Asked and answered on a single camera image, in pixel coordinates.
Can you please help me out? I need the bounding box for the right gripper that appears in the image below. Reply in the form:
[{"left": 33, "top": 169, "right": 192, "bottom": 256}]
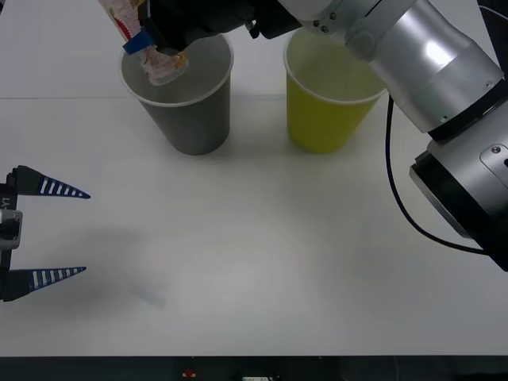
[{"left": 121, "top": 0, "right": 256, "bottom": 56}]

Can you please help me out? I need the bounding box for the grey plastic waste bin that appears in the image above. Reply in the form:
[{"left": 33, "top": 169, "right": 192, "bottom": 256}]
[{"left": 120, "top": 33, "right": 234, "bottom": 156}]

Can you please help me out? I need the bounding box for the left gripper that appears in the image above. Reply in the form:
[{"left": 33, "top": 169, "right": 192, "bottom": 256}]
[{"left": 0, "top": 164, "right": 91, "bottom": 303}]

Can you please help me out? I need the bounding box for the yellow-green plastic waste bin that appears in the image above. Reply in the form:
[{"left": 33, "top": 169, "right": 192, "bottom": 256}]
[{"left": 283, "top": 30, "right": 388, "bottom": 155}]

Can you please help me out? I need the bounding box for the black robot torso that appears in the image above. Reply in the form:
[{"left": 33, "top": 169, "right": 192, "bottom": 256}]
[{"left": 0, "top": 355, "right": 508, "bottom": 381}]

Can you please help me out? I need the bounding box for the clear plastic bottle red cap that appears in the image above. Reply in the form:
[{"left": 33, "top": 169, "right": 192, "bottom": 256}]
[{"left": 98, "top": 0, "right": 190, "bottom": 87}]

